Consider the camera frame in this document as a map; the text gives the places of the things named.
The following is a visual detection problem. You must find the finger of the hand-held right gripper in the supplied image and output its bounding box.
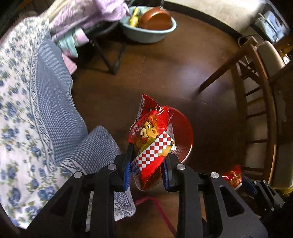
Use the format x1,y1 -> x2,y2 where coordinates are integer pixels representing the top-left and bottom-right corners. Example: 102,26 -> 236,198
238,175 -> 285,213

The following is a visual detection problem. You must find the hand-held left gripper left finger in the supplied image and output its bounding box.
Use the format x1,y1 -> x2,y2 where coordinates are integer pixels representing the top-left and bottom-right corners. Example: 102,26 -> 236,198
27,142 -> 135,238

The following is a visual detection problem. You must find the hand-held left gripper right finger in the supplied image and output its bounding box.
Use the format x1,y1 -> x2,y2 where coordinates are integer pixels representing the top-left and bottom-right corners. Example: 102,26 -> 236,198
161,154 -> 269,238

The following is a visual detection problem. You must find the small red snack packet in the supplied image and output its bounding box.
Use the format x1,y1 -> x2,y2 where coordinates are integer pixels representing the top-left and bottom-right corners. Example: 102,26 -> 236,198
222,164 -> 243,191

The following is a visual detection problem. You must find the red cartoon snack bag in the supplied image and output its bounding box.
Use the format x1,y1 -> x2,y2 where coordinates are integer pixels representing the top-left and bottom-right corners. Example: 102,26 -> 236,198
128,94 -> 175,191

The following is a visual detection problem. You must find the red plastic basket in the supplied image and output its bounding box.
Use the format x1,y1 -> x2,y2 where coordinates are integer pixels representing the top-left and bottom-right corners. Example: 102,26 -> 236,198
160,106 -> 194,164

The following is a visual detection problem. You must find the wooden chair with cushion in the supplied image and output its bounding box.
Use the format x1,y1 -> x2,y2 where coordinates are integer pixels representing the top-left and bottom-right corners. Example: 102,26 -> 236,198
199,34 -> 293,190

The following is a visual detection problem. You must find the blue floral blanket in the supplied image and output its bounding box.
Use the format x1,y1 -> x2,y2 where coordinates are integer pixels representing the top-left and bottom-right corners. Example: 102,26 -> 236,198
0,17 -> 136,229

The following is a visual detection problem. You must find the black folding stand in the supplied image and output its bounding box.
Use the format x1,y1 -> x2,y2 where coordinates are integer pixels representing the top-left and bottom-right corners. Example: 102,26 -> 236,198
77,21 -> 127,75

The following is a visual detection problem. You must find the pink cloth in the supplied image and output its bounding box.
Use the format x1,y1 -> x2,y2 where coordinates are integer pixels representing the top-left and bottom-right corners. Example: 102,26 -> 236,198
63,54 -> 78,75

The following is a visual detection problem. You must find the beige chair cushion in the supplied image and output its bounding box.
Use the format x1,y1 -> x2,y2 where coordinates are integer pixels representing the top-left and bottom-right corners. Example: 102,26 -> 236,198
257,41 -> 286,76

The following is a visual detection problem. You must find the light blue basin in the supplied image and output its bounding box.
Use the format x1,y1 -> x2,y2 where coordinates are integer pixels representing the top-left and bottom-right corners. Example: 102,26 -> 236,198
120,6 -> 177,44

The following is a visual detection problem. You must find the light teal cloth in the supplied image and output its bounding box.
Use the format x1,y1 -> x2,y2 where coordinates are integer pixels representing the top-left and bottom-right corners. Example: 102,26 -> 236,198
57,29 -> 90,57

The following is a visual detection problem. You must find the yellow item in basin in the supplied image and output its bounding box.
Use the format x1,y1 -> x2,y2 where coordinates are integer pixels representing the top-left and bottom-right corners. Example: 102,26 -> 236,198
129,7 -> 140,26

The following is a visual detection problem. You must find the brown bowl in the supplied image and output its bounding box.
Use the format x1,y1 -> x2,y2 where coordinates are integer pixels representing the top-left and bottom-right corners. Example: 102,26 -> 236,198
138,7 -> 173,31

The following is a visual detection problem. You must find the purple blanket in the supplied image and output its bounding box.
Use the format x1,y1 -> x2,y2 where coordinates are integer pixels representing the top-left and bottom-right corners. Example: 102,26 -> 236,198
49,0 -> 130,37

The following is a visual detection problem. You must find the light blue bag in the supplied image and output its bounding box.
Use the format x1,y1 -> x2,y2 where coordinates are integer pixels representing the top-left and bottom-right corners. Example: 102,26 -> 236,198
255,11 -> 282,39

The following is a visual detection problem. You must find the pink cord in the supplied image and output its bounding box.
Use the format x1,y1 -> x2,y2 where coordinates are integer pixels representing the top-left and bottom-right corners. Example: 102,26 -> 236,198
134,196 -> 177,237

